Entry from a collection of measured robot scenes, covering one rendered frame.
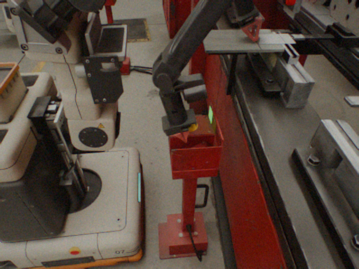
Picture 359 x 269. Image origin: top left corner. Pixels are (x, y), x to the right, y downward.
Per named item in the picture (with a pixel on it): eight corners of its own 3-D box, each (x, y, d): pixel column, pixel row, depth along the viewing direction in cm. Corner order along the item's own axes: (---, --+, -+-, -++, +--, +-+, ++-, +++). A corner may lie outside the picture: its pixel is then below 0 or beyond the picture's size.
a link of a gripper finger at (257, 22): (262, 31, 91) (254, 5, 85) (267, 38, 86) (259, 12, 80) (243, 40, 93) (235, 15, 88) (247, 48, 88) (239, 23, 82)
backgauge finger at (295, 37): (284, 35, 98) (288, 21, 94) (351, 34, 98) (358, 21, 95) (295, 49, 89) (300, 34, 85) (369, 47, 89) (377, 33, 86)
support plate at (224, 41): (201, 32, 99) (201, 29, 98) (268, 31, 99) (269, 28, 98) (205, 53, 85) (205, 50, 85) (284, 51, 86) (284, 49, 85)
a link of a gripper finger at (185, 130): (194, 147, 80) (187, 125, 73) (172, 152, 80) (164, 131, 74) (190, 132, 85) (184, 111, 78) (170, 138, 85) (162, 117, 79)
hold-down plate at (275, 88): (244, 58, 108) (245, 51, 106) (257, 58, 108) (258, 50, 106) (263, 98, 86) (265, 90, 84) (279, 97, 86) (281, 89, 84)
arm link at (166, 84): (154, 61, 68) (154, 75, 61) (196, 49, 67) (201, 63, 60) (167, 98, 76) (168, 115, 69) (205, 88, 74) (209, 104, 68)
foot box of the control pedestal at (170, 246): (157, 223, 147) (156, 213, 139) (200, 220, 148) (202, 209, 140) (159, 259, 132) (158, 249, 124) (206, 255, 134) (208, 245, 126)
